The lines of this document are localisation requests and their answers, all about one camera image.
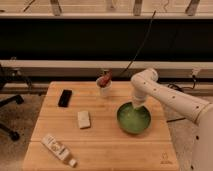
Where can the green ceramic bowl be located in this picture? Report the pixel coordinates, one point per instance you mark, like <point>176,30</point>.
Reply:
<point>133,120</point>

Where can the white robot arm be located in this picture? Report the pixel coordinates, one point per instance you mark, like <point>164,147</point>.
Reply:
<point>197,110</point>

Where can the red-brown item in cup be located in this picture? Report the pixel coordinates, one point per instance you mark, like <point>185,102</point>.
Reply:
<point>105,78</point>

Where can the white rectangular block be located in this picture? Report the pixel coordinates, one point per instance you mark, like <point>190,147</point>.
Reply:
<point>84,119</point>

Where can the black smartphone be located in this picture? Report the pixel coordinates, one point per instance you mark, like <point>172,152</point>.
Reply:
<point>65,98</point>

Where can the white plastic bottle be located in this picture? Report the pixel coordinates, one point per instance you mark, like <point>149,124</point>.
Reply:
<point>59,150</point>

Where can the black office chair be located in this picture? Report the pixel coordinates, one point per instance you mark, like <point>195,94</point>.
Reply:
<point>18,99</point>

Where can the white wall outlet plug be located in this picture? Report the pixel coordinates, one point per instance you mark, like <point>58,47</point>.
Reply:
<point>195,72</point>

